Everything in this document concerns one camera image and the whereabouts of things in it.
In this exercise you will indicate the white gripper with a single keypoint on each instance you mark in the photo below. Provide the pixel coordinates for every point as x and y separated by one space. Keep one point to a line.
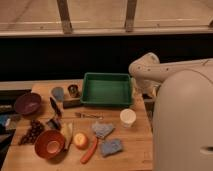
148 87

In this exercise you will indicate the blue sponge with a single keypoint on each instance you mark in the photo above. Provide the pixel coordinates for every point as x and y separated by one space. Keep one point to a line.
111 147

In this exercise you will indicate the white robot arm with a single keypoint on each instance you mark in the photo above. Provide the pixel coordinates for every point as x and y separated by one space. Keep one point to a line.
183 111

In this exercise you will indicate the orange bowl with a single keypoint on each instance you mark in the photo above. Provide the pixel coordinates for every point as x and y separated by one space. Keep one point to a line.
49 144

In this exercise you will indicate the purple bowl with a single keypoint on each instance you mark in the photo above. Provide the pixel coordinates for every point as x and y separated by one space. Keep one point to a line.
27 103

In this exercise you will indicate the white cup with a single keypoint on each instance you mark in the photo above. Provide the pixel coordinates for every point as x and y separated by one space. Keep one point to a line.
127 117

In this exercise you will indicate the green plastic tray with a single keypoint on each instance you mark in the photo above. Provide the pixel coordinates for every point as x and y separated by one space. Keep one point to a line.
107 90

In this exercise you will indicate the grey blue cloth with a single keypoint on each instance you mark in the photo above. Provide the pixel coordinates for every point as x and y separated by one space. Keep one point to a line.
102 130

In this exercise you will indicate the metal fork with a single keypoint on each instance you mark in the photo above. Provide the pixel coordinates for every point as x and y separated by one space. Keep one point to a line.
82 115

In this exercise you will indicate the orange carrot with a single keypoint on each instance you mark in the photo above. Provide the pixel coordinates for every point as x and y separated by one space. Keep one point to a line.
86 157

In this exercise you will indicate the dark wooden block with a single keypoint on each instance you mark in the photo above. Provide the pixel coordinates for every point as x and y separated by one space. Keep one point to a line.
71 103

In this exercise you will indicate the yellow red apple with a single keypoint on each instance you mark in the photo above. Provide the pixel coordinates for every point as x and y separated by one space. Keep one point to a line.
81 141

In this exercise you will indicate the yellow banana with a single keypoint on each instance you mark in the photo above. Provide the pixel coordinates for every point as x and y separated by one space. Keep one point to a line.
67 132

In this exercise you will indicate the blue grey round object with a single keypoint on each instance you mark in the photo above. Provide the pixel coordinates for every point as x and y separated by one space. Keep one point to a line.
58 93

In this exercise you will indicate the dark grape bunch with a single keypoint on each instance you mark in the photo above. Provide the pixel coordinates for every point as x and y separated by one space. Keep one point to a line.
36 128

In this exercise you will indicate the black handled knife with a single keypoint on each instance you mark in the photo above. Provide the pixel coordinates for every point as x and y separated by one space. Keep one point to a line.
55 107

